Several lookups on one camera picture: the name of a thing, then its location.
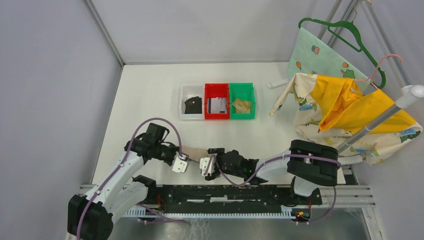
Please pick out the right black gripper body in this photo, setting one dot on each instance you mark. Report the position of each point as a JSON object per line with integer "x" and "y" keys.
{"x": 220, "y": 152}

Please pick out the gold card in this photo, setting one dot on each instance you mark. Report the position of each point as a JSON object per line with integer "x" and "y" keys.
{"x": 241, "y": 106}

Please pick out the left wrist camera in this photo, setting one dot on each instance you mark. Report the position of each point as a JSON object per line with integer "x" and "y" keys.
{"x": 180, "y": 163}

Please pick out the black cards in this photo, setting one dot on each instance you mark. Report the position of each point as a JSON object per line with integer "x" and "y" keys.
{"x": 193, "y": 105}

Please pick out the beige card holder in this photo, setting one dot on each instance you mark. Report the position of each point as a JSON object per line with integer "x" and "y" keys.
{"x": 194, "y": 154}

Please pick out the green clothes hanger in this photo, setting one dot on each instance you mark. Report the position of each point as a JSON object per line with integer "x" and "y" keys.
{"x": 357, "y": 36}

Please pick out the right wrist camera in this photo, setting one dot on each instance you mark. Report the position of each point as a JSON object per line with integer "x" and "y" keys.
{"x": 206, "y": 165}

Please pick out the green plastic bin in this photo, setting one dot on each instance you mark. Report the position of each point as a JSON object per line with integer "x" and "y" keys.
{"x": 244, "y": 91}

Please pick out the metal rack pole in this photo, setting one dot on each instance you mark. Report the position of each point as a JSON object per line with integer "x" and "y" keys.
{"x": 411, "y": 94}

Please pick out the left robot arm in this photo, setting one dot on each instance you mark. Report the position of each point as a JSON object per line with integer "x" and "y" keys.
{"x": 92, "y": 216}

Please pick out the yellow cloth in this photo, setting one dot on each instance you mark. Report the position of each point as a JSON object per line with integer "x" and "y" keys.
{"x": 344, "y": 106}

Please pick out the white cards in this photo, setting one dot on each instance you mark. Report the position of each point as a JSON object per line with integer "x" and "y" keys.
{"x": 217, "y": 105}

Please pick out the red plastic bin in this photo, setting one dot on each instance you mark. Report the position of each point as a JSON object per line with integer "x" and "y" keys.
{"x": 213, "y": 90}

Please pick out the green patterned cloth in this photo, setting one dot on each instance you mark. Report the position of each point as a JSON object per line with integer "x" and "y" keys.
{"x": 313, "y": 56}

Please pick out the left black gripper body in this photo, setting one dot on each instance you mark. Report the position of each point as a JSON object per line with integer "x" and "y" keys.
{"x": 165, "y": 153}

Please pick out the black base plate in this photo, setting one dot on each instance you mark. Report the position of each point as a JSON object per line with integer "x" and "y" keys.
{"x": 227, "y": 199}

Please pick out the dinosaur print cloth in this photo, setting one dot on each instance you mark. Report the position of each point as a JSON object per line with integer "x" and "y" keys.
{"x": 375, "y": 147}

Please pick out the clear plastic box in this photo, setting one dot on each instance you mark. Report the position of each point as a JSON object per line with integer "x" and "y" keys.
{"x": 277, "y": 83}

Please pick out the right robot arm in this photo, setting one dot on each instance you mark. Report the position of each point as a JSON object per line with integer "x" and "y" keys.
{"x": 312, "y": 166}

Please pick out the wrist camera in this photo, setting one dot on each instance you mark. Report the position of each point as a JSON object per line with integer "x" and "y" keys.
{"x": 180, "y": 163}
{"x": 206, "y": 165}

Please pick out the white plastic bin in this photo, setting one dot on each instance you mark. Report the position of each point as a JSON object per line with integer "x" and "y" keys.
{"x": 186, "y": 92}

